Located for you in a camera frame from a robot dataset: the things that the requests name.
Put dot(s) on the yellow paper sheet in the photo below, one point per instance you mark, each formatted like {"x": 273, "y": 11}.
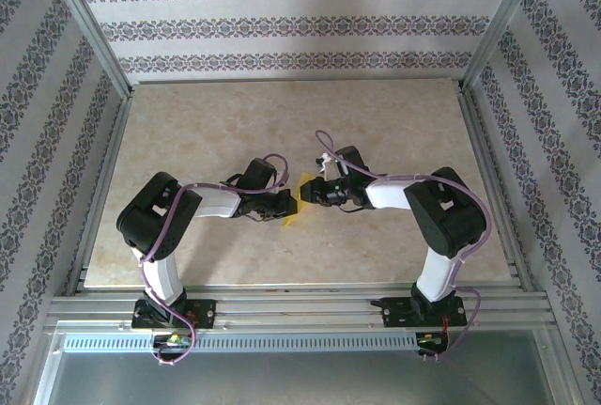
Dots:
{"x": 288, "y": 222}

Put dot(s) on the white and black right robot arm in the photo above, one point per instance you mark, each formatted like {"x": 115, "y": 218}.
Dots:
{"x": 389, "y": 193}

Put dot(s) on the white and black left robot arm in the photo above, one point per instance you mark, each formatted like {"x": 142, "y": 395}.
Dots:
{"x": 216, "y": 203}

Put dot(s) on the grey metal sheet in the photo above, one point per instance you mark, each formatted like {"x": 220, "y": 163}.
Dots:
{"x": 300, "y": 381}

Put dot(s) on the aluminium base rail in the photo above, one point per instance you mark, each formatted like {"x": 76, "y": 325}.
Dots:
{"x": 300, "y": 306}

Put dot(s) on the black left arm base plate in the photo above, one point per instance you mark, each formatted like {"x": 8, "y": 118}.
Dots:
{"x": 206, "y": 313}

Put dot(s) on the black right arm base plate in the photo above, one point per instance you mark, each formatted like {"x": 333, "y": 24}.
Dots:
{"x": 392, "y": 311}

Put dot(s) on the aluminium side rail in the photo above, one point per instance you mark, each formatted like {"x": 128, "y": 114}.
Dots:
{"x": 497, "y": 193}
{"x": 101, "y": 193}

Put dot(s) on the aluminium frame post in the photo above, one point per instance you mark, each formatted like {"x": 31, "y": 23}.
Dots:
{"x": 94, "y": 34}
{"x": 502, "y": 24}

